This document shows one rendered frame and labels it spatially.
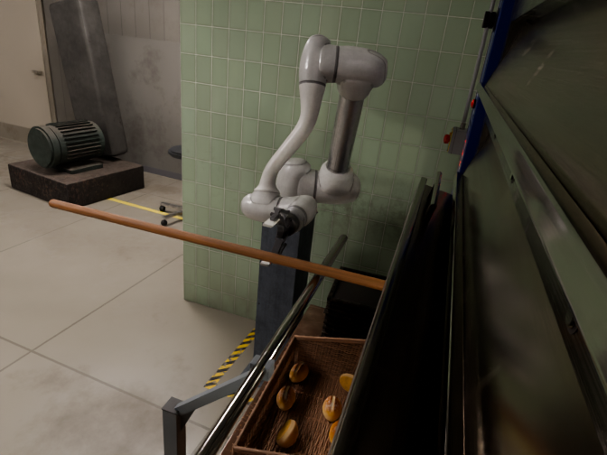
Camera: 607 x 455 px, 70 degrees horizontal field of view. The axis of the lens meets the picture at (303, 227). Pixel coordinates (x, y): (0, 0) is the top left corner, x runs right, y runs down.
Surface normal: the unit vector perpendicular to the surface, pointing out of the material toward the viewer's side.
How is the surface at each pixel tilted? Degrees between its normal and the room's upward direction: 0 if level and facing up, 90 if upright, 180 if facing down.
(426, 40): 90
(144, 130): 90
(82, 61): 90
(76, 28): 90
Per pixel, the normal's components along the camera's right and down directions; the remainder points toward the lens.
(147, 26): -0.37, 0.34
